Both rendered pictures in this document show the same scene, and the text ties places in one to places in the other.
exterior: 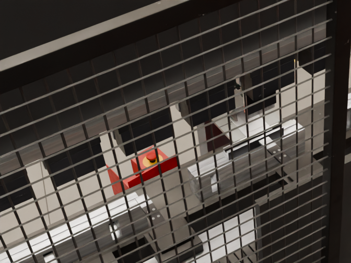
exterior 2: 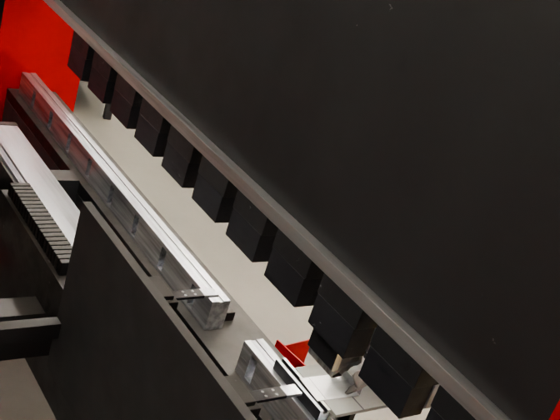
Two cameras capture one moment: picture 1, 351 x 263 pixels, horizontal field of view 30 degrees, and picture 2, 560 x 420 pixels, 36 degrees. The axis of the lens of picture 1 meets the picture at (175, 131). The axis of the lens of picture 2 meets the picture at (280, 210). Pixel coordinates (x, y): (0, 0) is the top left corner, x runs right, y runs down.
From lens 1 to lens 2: 1.98 m
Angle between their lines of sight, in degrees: 61
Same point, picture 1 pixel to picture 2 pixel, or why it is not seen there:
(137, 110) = (182, 127)
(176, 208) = (225, 352)
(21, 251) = (167, 234)
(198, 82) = (213, 153)
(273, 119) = (337, 407)
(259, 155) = (286, 401)
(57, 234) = (182, 252)
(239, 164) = (271, 382)
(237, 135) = (307, 372)
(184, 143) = not seen: outside the picture
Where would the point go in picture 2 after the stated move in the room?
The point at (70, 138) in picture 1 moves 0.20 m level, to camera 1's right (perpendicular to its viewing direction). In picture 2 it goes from (155, 101) to (161, 132)
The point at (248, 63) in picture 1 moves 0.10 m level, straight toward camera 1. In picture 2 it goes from (241, 182) to (195, 171)
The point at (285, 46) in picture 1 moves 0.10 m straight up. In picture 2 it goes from (266, 204) to (279, 161)
